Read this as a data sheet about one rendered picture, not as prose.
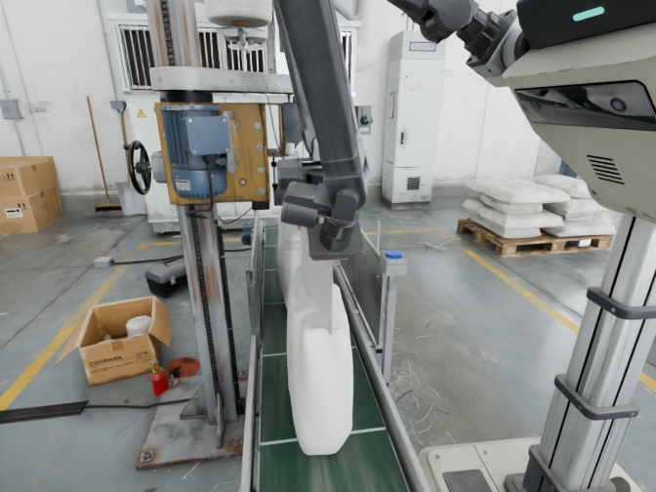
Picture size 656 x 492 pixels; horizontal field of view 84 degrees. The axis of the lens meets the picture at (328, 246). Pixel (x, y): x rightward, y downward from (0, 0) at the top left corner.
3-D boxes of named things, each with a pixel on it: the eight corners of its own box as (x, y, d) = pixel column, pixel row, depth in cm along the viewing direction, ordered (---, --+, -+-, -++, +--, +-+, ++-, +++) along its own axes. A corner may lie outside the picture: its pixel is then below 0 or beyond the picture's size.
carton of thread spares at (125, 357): (174, 368, 197) (167, 330, 188) (63, 393, 180) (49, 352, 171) (175, 319, 243) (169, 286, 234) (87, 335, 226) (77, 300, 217)
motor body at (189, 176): (225, 200, 101) (216, 104, 92) (168, 202, 99) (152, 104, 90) (230, 188, 115) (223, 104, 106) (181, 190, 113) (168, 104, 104)
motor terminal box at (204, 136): (232, 163, 95) (228, 115, 91) (192, 166, 90) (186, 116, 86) (221, 159, 101) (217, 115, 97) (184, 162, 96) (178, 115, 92)
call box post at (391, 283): (386, 437, 156) (397, 272, 128) (379, 438, 156) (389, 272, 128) (383, 431, 159) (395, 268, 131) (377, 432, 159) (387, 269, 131)
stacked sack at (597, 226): (619, 238, 356) (623, 223, 350) (557, 241, 346) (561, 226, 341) (584, 225, 395) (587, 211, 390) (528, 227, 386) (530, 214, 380)
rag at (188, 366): (195, 382, 188) (194, 376, 186) (158, 386, 185) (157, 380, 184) (203, 355, 207) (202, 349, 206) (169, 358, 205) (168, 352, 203)
